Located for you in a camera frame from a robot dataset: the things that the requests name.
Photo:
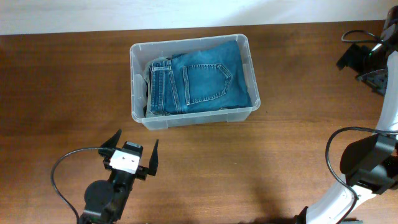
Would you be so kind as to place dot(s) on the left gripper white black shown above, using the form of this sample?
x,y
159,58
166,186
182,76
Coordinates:
x,y
140,172

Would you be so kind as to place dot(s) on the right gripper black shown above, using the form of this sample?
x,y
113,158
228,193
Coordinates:
x,y
348,58

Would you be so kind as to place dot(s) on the light blue jeans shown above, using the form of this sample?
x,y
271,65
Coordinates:
x,y
147,78

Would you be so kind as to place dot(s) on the clear plastic storage bin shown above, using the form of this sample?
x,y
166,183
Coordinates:
x,y
141,53

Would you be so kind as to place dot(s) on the dark blue jeans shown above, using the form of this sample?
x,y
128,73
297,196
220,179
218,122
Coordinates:
x,y
199,81

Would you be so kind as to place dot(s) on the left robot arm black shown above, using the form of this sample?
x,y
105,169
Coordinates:
x,y
105,199

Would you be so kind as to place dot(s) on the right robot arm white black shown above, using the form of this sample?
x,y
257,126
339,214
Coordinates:
x,y
368,166

